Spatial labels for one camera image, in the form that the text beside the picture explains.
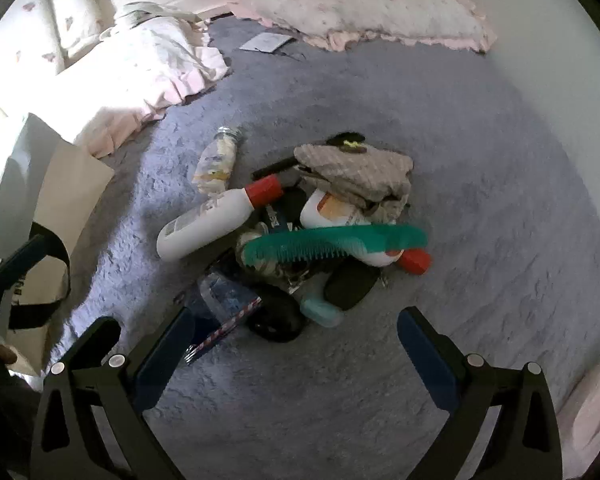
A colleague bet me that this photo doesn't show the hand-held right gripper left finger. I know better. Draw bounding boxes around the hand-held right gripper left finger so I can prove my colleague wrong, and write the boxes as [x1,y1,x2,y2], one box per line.
[30,305,196,480]

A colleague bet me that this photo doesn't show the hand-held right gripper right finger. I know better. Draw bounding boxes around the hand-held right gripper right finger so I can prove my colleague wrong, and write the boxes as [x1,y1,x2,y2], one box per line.
[397,306,566,480]

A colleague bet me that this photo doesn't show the clear plastic container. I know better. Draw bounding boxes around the clear plastic container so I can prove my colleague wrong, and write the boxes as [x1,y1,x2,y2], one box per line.
[198,270,263,326]

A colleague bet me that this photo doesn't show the black round object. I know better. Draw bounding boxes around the black round object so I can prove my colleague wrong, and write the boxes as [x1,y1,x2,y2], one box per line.
[246,292,306,343]

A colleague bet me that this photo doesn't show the white orange-label bottle red cap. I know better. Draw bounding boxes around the white orange-label bottle red cap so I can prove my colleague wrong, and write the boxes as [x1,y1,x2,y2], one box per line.
[300,190,433,277]

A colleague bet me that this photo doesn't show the white paper bag black handles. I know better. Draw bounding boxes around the white paper bag black handles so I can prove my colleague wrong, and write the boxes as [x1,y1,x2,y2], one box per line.
[0,112,116,376]

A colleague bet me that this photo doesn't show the red white striped packet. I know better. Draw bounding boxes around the red white striped packet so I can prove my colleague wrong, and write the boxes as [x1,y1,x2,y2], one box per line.
[184,296,263,365]

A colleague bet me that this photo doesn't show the black oval case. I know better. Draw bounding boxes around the black oval case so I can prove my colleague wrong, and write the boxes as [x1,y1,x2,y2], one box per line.
[322,263,381,312]

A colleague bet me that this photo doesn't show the teal small container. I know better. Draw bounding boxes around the teal small container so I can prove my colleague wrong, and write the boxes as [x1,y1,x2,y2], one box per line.
[299,296,345,328]

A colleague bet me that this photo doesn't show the large white bottle red cap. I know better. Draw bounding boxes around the large white bottle red cap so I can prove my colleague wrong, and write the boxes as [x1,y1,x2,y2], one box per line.
[156,175,284,262]

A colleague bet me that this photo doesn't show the beige scrunchie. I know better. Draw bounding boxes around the beige scrunchie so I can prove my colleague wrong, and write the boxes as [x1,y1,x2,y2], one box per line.
[235,224,281,273]

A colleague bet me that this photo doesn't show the green comb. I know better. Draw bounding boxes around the green comb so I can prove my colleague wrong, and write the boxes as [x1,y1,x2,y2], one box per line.
[243,224,429,267]

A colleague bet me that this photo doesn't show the pale pink cloth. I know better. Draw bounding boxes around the pale pink cloth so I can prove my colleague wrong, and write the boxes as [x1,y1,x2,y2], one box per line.
[555,355,600,476]

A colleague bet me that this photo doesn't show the blue metal tool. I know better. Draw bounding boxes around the blue metal tool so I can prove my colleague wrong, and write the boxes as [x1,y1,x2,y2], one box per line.
[257,200,306,233]

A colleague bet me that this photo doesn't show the grey knitted cloth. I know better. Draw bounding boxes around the grey knitted cloth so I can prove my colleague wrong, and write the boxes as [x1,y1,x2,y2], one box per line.
[294,142,415,223]

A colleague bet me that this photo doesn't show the clear bottle with cotton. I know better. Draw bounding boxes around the clear bottle with cotton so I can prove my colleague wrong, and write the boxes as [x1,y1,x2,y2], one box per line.
[191,126,243,196]

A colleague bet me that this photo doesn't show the black hair clip yellow mark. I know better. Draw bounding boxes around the black hair clip yellow mark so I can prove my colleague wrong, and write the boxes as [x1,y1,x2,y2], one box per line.
[326,131,368,153]

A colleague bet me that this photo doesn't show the white pink ruffled quilt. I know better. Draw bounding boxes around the white pink ruffled quilt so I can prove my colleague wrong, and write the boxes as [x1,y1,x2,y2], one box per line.
[0,2,231,158]

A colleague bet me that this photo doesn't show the white paper sheet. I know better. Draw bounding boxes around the white paper sheet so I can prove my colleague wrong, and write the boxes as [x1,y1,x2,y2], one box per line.
[239,32,297,55]

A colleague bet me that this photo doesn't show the pink ruffled pillow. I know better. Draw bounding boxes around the pink ruffled pillow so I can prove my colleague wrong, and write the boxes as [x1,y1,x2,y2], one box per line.
[227,0,498,53]

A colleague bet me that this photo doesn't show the white printed cushion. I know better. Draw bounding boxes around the white printed cushion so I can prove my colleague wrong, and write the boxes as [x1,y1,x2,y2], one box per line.
[0,0,118,91]

